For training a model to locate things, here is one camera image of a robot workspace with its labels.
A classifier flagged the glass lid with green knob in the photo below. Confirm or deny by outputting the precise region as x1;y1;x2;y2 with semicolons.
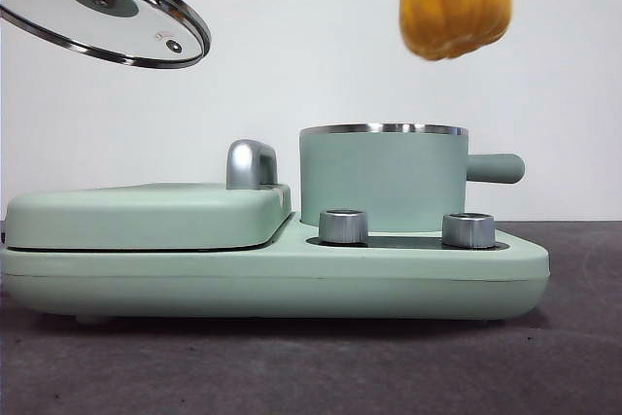
0;0;213;71

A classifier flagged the yellow plastic pumpkin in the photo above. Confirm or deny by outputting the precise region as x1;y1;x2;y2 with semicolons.
397;0;514;62

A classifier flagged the green hinged grill cover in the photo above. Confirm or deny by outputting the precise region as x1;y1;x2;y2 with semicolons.
3;183;293;252

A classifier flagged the silver control knob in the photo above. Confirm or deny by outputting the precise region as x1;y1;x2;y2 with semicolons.
318;209;369;245
440;212;496;249

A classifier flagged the green breakfast machine base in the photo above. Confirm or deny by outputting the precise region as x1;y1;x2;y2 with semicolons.
0;213;550;327

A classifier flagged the green steamer pot with handle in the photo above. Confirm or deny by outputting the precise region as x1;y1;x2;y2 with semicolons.
298;121;526;232

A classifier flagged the silver grill cover handle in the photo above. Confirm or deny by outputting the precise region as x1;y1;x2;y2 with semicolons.
225;140;280;191

